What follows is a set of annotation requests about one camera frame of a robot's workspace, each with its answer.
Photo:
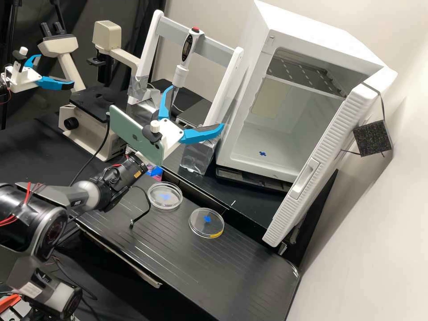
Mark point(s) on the black platform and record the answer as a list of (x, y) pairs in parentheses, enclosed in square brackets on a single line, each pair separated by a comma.
[(190, 100), (200, 267), (214, 190)]

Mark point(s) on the white incubator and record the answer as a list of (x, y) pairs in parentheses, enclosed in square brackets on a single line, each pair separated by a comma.
[(301, 33)]

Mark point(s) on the petri dish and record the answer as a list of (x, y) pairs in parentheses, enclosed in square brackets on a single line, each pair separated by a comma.
[(164, 197)]

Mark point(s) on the blue bottle holder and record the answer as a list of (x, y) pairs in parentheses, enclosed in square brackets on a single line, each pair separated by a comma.
[(156, 172)]

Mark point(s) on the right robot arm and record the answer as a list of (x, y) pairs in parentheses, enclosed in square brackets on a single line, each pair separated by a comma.
[(83, 194)]

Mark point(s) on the pipette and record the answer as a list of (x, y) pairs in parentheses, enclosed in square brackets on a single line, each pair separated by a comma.
[(188, 46)]

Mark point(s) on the incubator door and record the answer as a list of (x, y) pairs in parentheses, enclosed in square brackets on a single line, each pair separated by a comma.
[(317, 150)]

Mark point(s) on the black tray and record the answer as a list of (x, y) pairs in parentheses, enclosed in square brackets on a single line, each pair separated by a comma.
[(247, 180)]

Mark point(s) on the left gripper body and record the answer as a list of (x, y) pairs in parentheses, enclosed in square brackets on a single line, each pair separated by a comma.
[(23, 78)]

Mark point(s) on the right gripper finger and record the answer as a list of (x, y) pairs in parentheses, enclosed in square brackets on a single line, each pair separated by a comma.
[(164, 103), (200, 135)]

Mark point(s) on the right wrist camera phone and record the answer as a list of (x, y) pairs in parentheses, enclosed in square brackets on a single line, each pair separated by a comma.
[(130, 133)]

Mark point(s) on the left phone holder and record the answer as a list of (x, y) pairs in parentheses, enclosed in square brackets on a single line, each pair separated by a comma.
[(22, 51)]

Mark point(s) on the petri dish lid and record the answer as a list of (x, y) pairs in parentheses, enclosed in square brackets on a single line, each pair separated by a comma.
[(206, 223)]

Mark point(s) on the cream microscope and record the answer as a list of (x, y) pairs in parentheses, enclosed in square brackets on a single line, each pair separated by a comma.
[(87, 137)]

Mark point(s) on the white pipette stand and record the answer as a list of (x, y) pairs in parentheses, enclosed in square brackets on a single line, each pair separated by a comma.
[(214, 46)]

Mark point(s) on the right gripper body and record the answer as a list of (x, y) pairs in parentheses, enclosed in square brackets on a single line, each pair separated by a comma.
[(172, 133)]

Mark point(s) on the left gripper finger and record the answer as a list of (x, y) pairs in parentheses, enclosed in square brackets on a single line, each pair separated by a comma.
[(55, 84), (33, 60)]

